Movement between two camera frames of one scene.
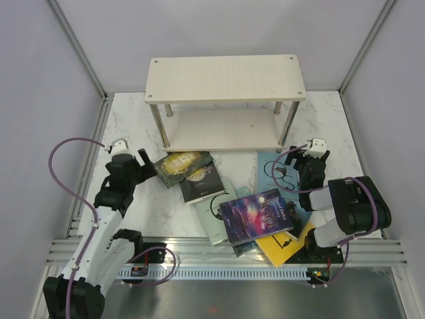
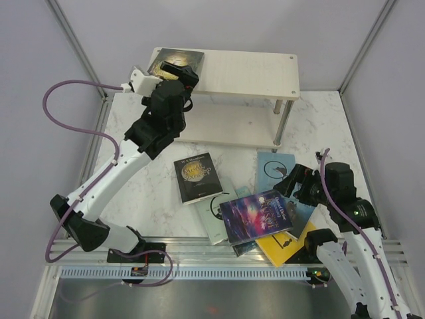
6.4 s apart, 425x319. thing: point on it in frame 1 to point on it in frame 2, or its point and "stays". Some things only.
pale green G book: (211, 215) stays
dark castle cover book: (299, 216) stays
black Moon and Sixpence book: (203, 184) stays
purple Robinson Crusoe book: (255, 216) stays
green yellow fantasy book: (172, 165) to (193, 59)
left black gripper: (146, 171) to (184, 73)
